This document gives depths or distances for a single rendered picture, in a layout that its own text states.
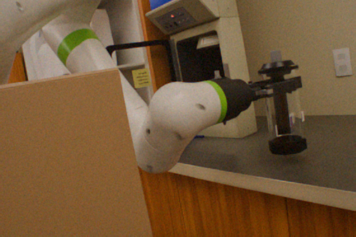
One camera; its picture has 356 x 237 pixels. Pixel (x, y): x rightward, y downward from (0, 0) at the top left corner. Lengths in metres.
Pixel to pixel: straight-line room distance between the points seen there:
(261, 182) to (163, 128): 0.34
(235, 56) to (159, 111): 0.71
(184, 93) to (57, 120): 0.28
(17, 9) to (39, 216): 0.28
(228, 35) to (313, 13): 0.44
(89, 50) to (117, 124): 0.44
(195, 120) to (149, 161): 0.15
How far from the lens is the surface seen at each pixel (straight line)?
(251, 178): 0.80
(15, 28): 0.45
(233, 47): 1.20
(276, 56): 0.82
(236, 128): 1.20
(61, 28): 0.82
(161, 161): 0.62
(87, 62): 0.74
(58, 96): 0.31
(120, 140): 0.33
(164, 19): 1.30
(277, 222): 0.86
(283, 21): 1.51
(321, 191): 0.71
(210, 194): 0.99
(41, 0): 0.53
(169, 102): 0.52
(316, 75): 1.45
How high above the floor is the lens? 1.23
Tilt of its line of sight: 4 degrees down
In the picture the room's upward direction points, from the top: 10 degrees counter-clockwise
